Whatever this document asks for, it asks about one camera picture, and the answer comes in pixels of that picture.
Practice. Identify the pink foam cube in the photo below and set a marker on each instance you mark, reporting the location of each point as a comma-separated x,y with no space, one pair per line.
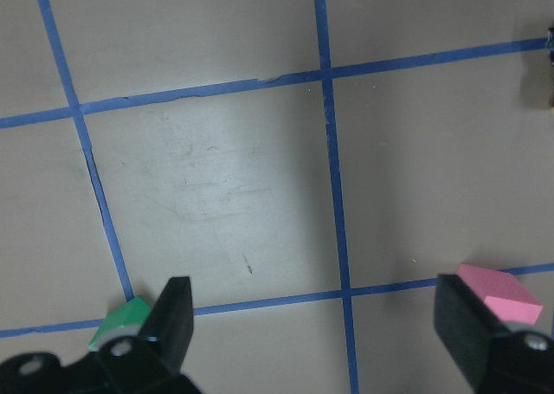
502,293

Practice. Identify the green foam cube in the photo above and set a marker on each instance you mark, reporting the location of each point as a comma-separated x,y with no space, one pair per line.
123,321

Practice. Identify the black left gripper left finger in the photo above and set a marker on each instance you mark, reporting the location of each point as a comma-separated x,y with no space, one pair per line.
169,327

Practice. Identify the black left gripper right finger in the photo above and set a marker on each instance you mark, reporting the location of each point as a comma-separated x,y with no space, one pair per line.
466,327

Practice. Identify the blue black push button switch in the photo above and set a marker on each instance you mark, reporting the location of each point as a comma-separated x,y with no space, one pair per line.
549,46

